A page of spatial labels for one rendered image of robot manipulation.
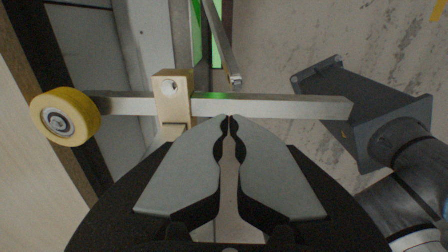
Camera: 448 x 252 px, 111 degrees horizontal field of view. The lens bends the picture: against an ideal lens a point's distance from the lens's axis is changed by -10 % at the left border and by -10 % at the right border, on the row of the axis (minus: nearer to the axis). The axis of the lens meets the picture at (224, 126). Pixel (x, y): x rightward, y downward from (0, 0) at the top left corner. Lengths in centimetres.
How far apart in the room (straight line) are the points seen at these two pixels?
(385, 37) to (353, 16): 25
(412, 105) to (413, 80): 87
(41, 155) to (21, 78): 12
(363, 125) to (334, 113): 41
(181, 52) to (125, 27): 18
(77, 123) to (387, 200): 71
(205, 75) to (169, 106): 16
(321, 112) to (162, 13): 40
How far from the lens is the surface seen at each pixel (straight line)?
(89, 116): 29
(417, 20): 153
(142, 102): 29
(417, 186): 66
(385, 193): 67
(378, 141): 76
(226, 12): 39
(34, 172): 44
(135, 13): 52
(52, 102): 29
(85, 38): 45
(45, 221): 57
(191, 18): 30
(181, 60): 41
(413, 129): 76
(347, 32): 128
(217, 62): 39
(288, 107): 28
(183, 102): 26
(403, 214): 66
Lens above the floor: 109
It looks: 60 degrees down
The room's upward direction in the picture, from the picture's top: 177 degrees counter-clockwise
